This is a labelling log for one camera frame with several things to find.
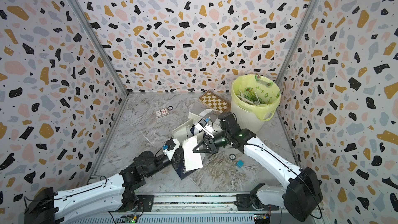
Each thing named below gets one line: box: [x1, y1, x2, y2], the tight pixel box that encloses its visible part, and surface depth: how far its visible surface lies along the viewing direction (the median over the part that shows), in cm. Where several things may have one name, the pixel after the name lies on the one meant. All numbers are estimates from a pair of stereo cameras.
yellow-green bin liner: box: [231, 74, 282, 122], surface depth 93 cm
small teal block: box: [236, 159, 245, 169], surface depth 86 cm
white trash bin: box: [230, 74, 282, 134], surface depth 92 cm
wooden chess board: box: [198, 90, 231, 114], surface depth 116 cm
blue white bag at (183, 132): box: [172, 117, 194, 146], surface depth 77 cm
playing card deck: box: [155, 107, 170, 119], surface depth 111 cm
